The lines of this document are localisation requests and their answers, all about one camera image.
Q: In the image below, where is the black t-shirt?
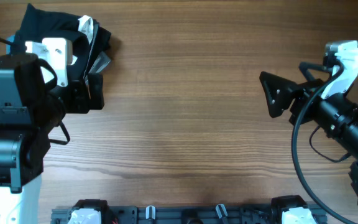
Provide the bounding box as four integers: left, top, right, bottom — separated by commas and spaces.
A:
9, 3, 90, 91

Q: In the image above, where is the blue folded garment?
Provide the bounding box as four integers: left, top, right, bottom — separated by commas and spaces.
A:
5, 34, 16, 55

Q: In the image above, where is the black folded garment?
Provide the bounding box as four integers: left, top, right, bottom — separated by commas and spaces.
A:
88, 19, 111, 58

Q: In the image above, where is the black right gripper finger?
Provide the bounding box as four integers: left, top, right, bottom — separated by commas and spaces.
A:
298, 61, 334, 82
259, 72, 303, 118

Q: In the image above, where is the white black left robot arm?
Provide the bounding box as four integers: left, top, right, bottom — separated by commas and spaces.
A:
0, 70, 104, 223

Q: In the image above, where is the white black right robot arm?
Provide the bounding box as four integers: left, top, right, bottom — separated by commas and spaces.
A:
259, 59, 358, 223

